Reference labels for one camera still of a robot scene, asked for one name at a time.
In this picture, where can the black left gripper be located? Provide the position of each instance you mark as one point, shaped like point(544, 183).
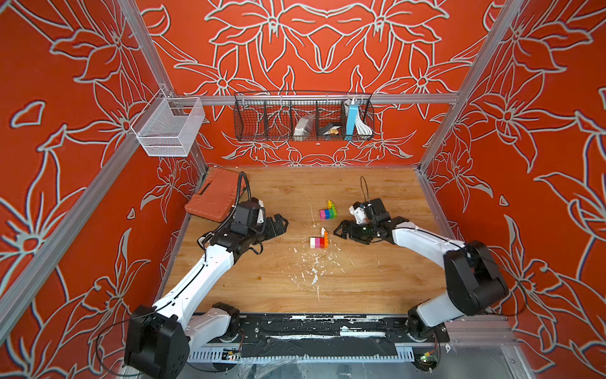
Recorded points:
point(271, 231)

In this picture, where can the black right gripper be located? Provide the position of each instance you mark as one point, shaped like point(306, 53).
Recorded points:
point(346, 223)

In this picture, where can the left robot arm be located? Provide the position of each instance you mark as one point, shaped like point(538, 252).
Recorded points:
point(161, 337)

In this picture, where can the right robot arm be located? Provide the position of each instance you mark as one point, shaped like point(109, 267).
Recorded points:
point(473, 280)

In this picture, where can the orange tool case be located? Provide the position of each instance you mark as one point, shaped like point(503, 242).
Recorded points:
point(217, 196)

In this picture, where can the black item in basket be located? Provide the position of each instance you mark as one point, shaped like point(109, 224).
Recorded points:
point(330, 130)

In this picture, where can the grey packet in basket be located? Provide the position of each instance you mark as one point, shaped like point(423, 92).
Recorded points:
point(304, 128)

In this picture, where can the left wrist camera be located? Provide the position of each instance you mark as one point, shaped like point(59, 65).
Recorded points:
point(249, 213)

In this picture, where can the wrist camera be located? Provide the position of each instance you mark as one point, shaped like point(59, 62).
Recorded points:
point(371, 212)
point(249, 213)

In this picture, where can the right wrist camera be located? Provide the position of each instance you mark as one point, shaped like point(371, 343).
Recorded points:
point(371, 212)

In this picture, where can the black wire basket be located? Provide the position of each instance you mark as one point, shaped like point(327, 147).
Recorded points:
point(283, 116)

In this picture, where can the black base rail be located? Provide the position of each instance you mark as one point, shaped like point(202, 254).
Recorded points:
point(358, 336)

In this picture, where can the white wire basket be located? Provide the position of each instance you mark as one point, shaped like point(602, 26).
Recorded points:
point(168, 129)

